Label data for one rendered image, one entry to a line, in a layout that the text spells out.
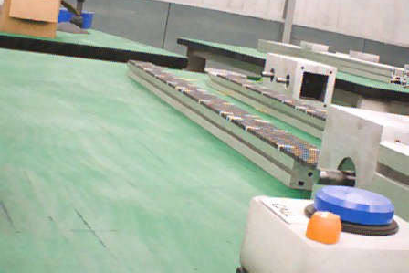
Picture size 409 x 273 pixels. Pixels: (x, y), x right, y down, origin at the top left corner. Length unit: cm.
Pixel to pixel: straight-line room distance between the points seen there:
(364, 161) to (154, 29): 1152
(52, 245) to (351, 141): 23
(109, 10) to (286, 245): 1147
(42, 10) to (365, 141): 219
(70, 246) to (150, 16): 1155
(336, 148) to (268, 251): 22
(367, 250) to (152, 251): 17
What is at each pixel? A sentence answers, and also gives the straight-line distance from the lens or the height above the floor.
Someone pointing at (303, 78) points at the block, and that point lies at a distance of 150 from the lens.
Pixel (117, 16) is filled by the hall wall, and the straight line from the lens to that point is 1180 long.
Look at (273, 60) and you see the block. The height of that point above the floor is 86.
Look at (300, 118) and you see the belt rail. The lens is 115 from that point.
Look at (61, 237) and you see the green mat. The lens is 44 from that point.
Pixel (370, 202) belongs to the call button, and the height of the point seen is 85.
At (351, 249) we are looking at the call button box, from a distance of 31.
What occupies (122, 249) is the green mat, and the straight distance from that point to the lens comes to 43.
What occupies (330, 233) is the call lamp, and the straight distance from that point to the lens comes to 30.
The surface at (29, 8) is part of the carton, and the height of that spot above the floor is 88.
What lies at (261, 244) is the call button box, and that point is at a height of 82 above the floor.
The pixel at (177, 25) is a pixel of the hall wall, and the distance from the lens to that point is 1211.
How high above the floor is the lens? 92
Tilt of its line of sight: 8 degrees down
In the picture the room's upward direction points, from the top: 9 degrees clockwise
